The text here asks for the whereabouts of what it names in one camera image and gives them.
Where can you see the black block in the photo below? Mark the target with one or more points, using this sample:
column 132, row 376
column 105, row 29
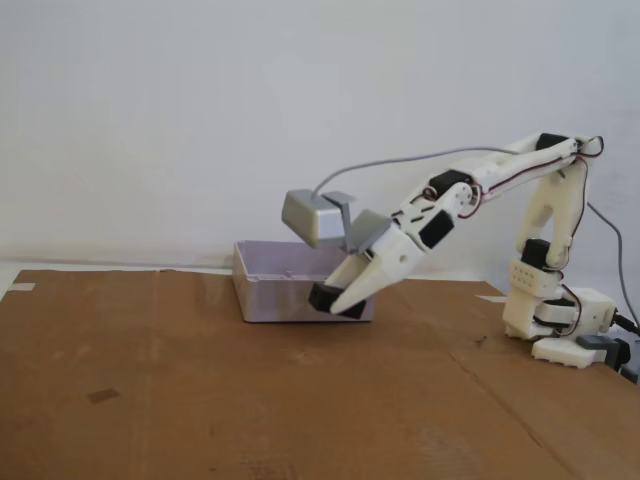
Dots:
column 322, row 297

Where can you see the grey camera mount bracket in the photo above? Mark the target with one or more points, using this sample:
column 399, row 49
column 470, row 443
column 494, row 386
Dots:
column 370, row 227

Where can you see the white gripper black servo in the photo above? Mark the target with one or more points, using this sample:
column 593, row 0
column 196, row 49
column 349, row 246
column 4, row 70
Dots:
column 391, row 261

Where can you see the pale plastic box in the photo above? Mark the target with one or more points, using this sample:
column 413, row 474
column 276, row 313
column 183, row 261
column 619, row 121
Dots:
column 270, row 300

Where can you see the smaller brown cardboard sheet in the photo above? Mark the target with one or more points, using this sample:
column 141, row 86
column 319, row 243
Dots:
column 575, row 425

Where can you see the grey table clamp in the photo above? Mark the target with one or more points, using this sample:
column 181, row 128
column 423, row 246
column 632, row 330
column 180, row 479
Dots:
column 595, row 343

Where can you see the large brown cardboard sheet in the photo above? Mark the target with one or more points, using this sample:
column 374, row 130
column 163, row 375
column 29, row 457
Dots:
column 200, row 410

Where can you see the brown tape patch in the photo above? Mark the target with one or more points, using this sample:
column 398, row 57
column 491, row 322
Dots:
column 102, row 395

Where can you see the white tape piece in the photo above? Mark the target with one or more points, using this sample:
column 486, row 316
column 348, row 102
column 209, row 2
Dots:
column 492, row 299
column 22, row 287

